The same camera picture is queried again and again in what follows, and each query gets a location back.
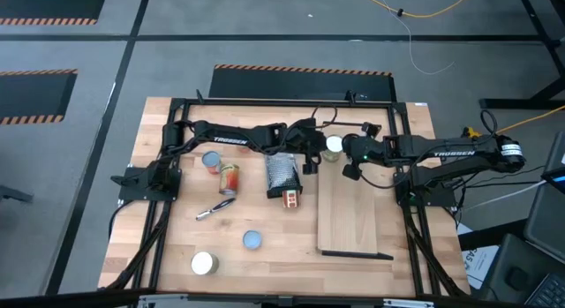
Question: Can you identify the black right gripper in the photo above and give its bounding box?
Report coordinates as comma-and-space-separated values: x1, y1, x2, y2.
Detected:
341, 133, 386, 167

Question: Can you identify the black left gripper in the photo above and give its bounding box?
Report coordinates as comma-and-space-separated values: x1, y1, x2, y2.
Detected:
284, 118, 331, 165

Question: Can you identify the tall red pineapple can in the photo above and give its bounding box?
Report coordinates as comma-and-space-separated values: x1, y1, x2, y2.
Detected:
218, 162, 241, 197

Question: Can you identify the short teal mandarin oranges can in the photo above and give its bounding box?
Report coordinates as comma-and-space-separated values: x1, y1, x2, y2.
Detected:
201, 150, 222, 176

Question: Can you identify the short yellow pineapple rings can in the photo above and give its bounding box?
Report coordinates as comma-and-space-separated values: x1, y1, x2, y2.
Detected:
242, 229, 263, 251

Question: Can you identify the tall green oranges can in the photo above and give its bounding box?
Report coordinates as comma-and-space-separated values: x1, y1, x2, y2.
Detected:
190, 251, 221, 276

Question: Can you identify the hazard striped black floor mat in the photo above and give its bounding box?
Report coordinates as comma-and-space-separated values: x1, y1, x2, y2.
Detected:
0, 68, 79, 126
208, 64, 397, 101
0, 0, 109, 26

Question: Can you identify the silver metal kitchen utensil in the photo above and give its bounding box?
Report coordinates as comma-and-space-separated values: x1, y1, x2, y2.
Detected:
195, 197, 237, 222

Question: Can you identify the black table stand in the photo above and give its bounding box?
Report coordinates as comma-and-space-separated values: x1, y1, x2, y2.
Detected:
441, 0, 565, 111

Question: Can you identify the white paper sheet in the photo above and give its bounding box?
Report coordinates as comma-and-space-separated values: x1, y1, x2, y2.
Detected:
456, 222, 501, 291

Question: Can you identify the grey laptop computer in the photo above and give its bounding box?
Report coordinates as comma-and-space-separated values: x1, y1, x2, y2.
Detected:
523, 130, 565, 265

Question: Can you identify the black keyboard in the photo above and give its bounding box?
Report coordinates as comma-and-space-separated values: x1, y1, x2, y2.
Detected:
524, 272, 565, 308

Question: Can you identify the black stand foot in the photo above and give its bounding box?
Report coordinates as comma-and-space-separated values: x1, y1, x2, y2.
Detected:
0, 184, 34, 204

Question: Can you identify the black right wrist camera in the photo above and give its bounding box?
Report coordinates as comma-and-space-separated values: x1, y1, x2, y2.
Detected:
342, 163, 364, 182

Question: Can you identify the metal box grater black frame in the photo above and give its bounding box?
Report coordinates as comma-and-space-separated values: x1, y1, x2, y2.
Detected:
264, 152, 305, 199

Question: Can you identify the wooden shelf with black frame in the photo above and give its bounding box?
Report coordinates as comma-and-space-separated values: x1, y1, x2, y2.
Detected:
316, 120, 395, 262

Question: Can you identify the black aluminium rig frame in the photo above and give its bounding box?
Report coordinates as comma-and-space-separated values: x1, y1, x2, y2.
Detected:
99, 89, 471, 300

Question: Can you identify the thin white floor cable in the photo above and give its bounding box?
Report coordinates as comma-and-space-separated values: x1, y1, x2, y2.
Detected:
374, 0, 456, 76

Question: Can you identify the yellow extension cable with plug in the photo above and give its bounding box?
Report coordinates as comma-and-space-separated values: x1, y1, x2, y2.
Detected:
461, 103, 565, 140

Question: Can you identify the yellow floor cable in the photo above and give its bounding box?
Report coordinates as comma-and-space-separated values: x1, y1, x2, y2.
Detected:
355, 0, 478, 19

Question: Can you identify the black table-level camera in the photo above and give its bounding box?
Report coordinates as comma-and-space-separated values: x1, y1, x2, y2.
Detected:
260, 296, 305, 308

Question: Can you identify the thick white cable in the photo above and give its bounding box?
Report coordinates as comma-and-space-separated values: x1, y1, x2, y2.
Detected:
461, 178, 548, 213

